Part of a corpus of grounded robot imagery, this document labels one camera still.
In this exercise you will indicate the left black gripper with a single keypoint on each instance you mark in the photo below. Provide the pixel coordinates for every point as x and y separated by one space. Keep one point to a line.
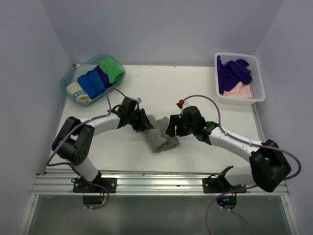
144 121

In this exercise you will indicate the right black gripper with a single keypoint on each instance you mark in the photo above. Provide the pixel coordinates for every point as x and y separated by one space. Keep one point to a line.
174 121

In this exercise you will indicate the grey towel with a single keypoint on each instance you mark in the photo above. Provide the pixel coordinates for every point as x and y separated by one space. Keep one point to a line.
157 138

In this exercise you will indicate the purple towel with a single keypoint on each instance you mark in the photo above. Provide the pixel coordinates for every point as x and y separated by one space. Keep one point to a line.
104 77
231 73

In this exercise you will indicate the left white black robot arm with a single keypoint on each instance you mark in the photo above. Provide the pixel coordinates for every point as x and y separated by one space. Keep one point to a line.
73 141

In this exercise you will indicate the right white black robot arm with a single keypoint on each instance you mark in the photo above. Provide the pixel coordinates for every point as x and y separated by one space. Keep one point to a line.
268 166

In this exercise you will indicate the green rolled towel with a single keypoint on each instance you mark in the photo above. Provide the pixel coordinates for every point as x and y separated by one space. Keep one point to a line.
112 70

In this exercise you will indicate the purple rolled towel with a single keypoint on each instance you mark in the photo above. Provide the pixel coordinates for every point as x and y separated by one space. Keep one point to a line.
104 77

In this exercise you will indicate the blue rolled towel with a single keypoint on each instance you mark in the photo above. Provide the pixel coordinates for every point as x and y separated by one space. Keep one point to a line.
92 84

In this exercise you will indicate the blue translucent plastic bin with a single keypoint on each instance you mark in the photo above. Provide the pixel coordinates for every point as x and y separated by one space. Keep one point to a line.
84 69

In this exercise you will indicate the beige patterned rolled towel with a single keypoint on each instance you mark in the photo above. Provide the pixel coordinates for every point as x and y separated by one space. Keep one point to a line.
78 93

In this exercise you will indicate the pink towel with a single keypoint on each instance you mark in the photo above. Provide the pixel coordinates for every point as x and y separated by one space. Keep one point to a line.
239 91

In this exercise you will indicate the white plastic basket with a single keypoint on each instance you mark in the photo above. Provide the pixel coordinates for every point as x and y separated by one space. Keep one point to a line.
256 86

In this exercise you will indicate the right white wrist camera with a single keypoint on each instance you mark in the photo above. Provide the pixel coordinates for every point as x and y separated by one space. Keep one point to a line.
182 105

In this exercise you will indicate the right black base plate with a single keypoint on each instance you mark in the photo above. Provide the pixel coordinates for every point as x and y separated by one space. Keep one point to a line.
214 185

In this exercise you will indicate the aluminium mounting rail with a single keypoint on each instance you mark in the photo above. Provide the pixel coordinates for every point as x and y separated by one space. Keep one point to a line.
58 182

